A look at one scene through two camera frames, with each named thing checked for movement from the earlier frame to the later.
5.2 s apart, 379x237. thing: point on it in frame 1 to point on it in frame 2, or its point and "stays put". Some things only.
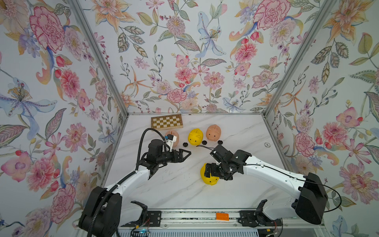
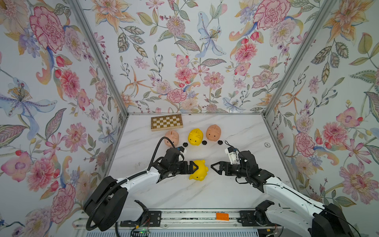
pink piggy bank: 213,133 stays put
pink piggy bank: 174,133 stays put
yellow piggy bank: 195,137 stays put
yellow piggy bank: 211,180 to 201,172
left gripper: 179,156 to 185,171
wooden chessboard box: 167,122 stays put
